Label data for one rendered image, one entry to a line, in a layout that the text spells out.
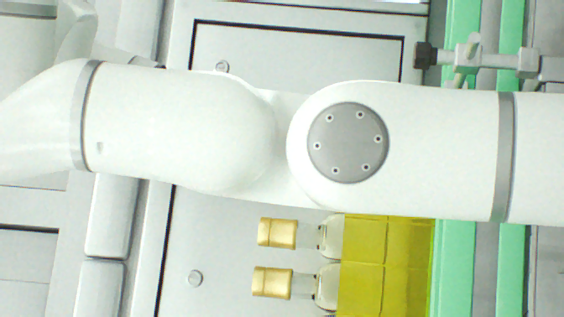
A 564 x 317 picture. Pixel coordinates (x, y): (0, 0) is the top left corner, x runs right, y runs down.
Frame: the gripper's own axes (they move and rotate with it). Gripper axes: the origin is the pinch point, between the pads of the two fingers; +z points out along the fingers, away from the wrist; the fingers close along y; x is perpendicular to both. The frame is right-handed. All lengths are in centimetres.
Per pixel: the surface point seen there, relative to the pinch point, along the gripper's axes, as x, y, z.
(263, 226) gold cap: -10.7, 1.9, 3.4
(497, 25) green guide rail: 20.3, 3.8, 20.1
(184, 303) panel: -20.8, -12.3, -4.2
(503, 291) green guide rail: -10.2, 13.9, 29.3
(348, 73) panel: 14.7, -12.6, 4.5
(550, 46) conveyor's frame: 18.9, 6.0, 26.3
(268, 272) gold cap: -15.3, 1.9, 5.7
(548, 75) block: 11.9, 15.5, 26.5
